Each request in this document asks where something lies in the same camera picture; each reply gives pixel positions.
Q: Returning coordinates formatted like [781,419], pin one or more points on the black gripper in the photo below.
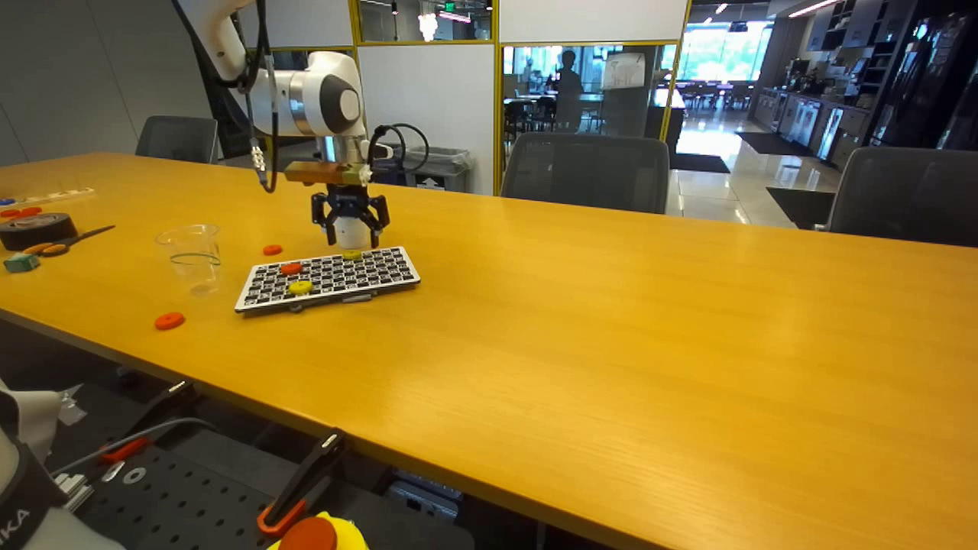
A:
[353,204]

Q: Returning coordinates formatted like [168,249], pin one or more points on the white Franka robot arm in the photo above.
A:
[308,96]

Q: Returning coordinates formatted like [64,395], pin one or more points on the clear plastic cup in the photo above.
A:
[194,261]

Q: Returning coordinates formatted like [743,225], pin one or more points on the checkered calibration board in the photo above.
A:
[338,282]

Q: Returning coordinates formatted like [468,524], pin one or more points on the gray waste bin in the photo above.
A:
[448,173]

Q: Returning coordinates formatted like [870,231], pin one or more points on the person in dark clothes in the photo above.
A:
[567,92]

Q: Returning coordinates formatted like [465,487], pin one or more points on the blue gray box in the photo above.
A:
[423,498]

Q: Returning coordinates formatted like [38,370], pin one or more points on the yellow emergency stop button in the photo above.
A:
[340,533]

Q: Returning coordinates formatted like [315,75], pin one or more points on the flat orange disc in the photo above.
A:
[20,211]

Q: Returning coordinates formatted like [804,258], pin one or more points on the small green blue block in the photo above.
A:
[20,265]

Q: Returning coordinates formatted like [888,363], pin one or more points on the dark floor mat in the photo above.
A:
[701,163]
[801,205]

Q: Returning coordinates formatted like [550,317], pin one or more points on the white device with black band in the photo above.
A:
[25,494]

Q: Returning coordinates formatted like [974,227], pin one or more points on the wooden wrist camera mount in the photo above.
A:
[315,173]

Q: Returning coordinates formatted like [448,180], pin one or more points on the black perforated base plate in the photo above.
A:
[174,506]

